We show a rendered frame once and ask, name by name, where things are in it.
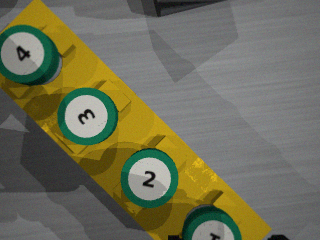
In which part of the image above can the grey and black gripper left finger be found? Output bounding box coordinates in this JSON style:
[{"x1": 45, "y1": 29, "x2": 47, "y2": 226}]
[{"x1": 168, "y1": 235, "x2": 184, "y2": 240}]

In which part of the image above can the yellow tube rack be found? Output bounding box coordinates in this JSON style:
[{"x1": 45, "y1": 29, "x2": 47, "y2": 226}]
[{"x1": 0, "y1": 0, "x2": 272, "y2": 240}]

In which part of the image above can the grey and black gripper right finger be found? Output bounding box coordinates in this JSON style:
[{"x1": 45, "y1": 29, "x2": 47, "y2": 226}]
[{"x1": 267, "y1": 235, "x2": 289, "y2": 240}]

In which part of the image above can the grey button housing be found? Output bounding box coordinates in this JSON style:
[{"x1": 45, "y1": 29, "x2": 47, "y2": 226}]
[{"x1": 153, "y1": 0, "x2": 225, "y2": 17}]

